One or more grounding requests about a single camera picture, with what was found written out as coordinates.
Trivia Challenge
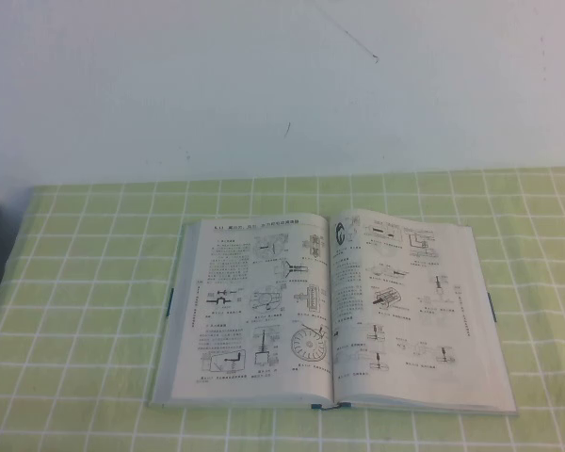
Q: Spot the technical book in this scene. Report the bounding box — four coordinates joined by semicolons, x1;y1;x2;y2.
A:
146;212;520;417

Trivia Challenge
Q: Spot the green checked tablecloth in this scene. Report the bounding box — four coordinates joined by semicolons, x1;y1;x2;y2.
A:
0;165;565;452

